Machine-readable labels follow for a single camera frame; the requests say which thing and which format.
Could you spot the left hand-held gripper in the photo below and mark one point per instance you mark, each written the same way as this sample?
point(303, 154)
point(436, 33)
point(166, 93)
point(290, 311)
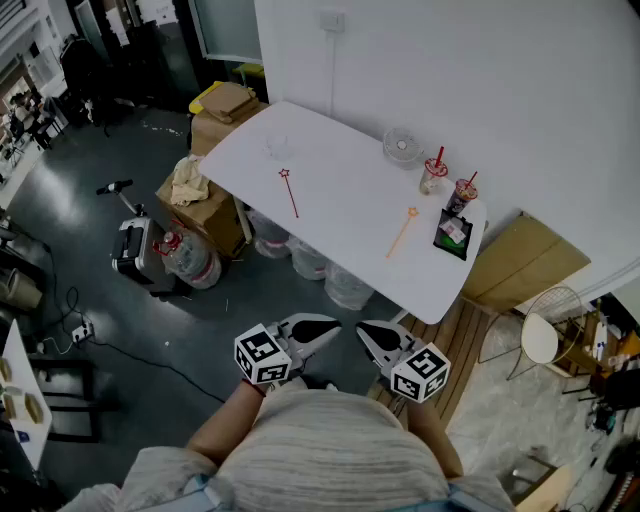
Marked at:
point(262, 355)

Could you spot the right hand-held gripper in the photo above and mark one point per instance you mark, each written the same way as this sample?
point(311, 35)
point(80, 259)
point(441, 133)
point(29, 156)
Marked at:
point(420, 372)

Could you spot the orange star wand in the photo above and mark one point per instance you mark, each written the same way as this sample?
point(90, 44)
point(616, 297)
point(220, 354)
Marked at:
point(400, 235)

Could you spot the red star wand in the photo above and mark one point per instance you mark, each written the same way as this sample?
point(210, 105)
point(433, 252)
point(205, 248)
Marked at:
point(291, 195)

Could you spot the clear glass cup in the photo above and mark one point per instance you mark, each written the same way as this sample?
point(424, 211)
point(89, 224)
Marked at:
point(276, 146)

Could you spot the person's left forearm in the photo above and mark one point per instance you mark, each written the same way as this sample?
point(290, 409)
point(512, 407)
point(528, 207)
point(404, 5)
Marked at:
point(220, 425)

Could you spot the person's right forearm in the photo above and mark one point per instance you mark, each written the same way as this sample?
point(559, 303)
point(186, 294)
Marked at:
point(432, 435)

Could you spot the dark drink cup red straw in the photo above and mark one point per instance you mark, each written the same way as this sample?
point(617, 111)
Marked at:
point(460, 197)

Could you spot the pale drink cup red lid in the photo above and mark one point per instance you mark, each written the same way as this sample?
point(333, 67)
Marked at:
point(432, 177)

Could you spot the person's dark shoe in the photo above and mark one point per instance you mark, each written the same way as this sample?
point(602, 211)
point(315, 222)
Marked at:
point(312, 382)

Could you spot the clear plastic bag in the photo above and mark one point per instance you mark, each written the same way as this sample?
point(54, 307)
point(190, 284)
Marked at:
point(270, 237)
point(347, 287)
point(310, 260)

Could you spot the wooden slat pallet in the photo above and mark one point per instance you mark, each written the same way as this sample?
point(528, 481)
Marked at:
point(455, 350)

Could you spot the red wrist band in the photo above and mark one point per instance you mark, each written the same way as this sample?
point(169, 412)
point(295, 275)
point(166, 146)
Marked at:
point(253, 388)

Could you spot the person's grey striped shirt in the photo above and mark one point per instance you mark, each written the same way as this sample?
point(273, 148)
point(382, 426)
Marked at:
point(320, 450)

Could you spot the green packet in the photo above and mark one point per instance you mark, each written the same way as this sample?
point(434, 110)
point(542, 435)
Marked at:
point(451, 244)

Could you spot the black tray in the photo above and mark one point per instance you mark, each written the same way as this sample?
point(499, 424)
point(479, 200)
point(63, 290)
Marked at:
point(463, 243)

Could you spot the white pink packet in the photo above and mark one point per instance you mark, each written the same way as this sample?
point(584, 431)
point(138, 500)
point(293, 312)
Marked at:
point(452, 231)

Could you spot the brown cardboard sheet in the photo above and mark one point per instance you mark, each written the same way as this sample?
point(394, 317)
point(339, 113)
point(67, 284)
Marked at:
point(520, 260)

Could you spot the beige cloth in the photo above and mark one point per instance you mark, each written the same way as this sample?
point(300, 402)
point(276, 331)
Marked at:
point(189, 182)

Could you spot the silver scooter suitcase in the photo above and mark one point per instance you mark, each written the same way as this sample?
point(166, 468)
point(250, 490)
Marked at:
point(135, 250)

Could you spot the white desk fan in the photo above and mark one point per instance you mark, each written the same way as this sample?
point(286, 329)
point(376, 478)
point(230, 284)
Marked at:
point(402, 146)

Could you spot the light wooden cabinet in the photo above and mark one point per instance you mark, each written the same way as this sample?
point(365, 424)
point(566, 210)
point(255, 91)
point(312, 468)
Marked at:
point(545, 485)

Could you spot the cluttered wooden shelf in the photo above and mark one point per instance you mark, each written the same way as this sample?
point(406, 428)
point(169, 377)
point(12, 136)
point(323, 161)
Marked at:
point(600, 345)

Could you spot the large cardboard box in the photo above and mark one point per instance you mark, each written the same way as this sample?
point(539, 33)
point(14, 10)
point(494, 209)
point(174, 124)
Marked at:
point(212, 132)

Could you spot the white power strip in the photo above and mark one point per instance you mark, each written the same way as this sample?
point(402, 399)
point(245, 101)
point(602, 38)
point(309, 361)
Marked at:
point(83, 332)

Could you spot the flat cardboard box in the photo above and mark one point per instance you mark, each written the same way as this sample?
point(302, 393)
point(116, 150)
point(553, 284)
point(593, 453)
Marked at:
point(227, 102)

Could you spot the black bench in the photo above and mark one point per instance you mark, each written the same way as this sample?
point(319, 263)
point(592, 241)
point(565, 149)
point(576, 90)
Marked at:
point(65, 395)

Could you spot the yellow bin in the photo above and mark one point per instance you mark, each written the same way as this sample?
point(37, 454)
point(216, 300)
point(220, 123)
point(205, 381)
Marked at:
point(200, 97)

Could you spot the green stool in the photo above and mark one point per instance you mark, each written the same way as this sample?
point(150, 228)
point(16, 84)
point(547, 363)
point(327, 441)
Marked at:
point(249, 72)

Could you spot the white side table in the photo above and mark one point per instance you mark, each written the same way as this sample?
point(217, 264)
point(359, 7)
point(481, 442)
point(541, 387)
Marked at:
point(25, 400)

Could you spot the frosted glass panel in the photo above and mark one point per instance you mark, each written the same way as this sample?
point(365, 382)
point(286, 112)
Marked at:
point(227, 30)

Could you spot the black bulky bag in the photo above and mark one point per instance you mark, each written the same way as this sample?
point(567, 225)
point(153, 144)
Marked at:
point(87, 75)

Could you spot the white wall socket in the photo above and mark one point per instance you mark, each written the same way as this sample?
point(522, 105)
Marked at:
point(332, 21)

